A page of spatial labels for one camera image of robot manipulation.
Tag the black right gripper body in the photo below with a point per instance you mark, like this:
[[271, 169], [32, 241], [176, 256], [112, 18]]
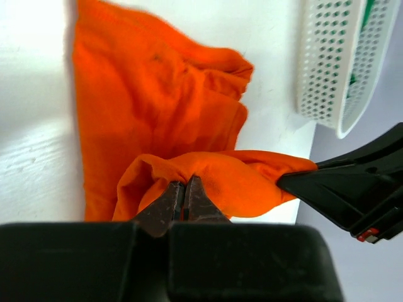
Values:
[[384, 222]]

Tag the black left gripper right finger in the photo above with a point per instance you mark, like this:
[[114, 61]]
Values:
[[213, 261]]

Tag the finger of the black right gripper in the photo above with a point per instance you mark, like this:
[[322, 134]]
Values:
[[383, 154], [344, 197]]

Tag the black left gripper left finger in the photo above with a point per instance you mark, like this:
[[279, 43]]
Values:
[[110, 261]]

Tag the orange t shirt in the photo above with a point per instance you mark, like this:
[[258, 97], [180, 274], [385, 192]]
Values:
[[155, 107]]

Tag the white plastic laundry basket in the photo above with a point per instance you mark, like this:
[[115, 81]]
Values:
[[343, 45]]

